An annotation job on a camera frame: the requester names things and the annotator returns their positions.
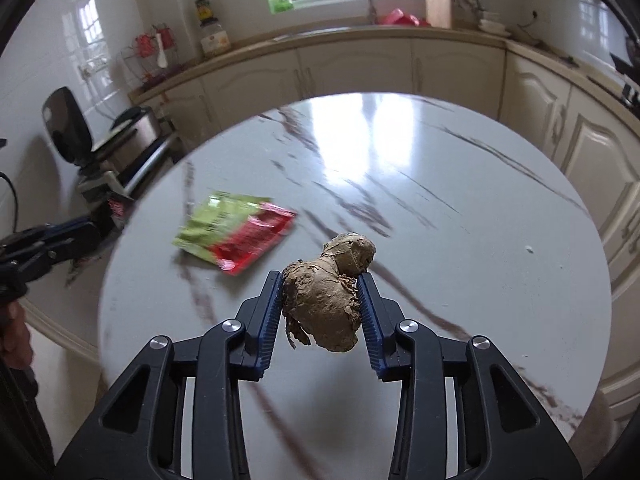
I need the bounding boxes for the brown ginger root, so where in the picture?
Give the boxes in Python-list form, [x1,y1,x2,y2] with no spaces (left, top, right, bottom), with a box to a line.
[282,232,375,353]

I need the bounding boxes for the red snack packet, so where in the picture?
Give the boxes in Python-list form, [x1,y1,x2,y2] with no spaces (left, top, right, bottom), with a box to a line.
[208,203,297,275]

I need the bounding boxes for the green snack packet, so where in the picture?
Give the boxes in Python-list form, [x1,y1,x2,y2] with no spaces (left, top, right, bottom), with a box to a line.
[172,191,271,264]

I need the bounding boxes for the silver rice cooker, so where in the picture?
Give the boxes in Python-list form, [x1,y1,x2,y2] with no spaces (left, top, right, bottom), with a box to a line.
[41,86,162,176]

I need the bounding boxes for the glass jar yellow label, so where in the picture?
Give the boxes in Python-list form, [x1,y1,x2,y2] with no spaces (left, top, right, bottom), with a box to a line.
[195,0,232,58]

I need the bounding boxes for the cream base cabinets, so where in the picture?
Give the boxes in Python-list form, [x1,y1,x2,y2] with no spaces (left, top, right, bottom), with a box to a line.
[129,27,639,414]

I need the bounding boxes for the red basin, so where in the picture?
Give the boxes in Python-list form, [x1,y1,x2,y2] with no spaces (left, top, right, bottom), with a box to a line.
[378,8,431,27]

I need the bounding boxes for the stack of white dishes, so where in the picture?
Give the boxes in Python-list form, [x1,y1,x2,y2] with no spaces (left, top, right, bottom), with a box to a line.
[478,11,511,38]

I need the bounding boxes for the wooden cutting board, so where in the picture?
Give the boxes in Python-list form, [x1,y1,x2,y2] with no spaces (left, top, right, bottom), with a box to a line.
[425,0,454,29]

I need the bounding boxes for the gas stove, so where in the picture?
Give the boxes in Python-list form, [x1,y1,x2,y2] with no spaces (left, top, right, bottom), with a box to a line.
[610,37,640,115]

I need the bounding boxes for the wire utensil rack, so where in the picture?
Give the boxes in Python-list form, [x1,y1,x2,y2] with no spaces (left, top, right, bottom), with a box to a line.
[120,23,181,86]

